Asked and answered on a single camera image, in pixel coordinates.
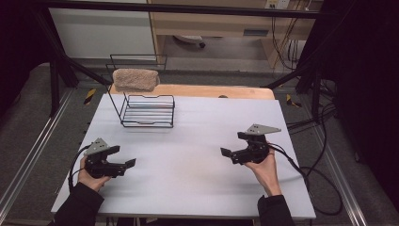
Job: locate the black metal frame strut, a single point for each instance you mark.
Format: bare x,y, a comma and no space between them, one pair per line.
315,91
56,72

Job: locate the office chair base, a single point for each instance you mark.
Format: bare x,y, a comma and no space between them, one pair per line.
191,39

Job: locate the black metal frame bar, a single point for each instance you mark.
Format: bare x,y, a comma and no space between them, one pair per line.
188,8

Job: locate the person's left hand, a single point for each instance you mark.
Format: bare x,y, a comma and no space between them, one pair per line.
92,182

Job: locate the white wall outlet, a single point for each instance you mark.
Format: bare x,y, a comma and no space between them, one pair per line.
277,3

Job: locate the person's right hand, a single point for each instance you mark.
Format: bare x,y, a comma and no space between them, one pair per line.
266,172

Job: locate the white cabinet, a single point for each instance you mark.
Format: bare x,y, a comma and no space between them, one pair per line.
100,31

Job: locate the white foam sheet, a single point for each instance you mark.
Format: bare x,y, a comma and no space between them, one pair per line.
188,175

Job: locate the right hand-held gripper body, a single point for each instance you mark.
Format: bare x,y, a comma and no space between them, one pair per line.
254,152

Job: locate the black curtain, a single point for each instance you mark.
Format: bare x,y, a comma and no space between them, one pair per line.
19,47
367,78

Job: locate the light wooden desk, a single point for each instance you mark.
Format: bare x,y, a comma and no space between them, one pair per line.
219,23

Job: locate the aluminium floor rail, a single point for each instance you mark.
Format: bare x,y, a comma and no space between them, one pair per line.
34,150
342,175

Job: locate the wooden table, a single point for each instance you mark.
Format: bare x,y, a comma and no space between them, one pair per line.
204,91

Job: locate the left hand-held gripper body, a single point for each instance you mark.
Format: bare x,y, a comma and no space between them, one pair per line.
100,168

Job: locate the yellow black floor tape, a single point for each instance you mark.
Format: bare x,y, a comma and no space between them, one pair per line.
292,101
89,96

